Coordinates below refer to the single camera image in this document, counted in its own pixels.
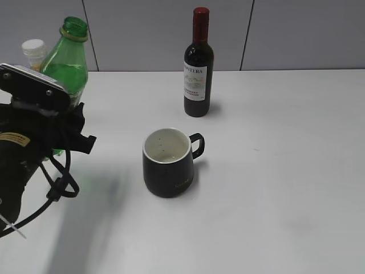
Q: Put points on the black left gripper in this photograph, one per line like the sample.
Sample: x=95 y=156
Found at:
x=27 y=142

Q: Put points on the green sprite bottle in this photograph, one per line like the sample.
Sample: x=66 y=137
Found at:
x=66 y=62

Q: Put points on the black mug white interior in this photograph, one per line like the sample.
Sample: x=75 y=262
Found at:
x=167 y=159

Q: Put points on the orange juice bottle white cap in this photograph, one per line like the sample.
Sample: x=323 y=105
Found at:
x=36 y=51

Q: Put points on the red wine bottle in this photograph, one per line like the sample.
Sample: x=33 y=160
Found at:
x=198 y=66

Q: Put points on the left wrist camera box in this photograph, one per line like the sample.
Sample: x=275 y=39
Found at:
x=33 y=91

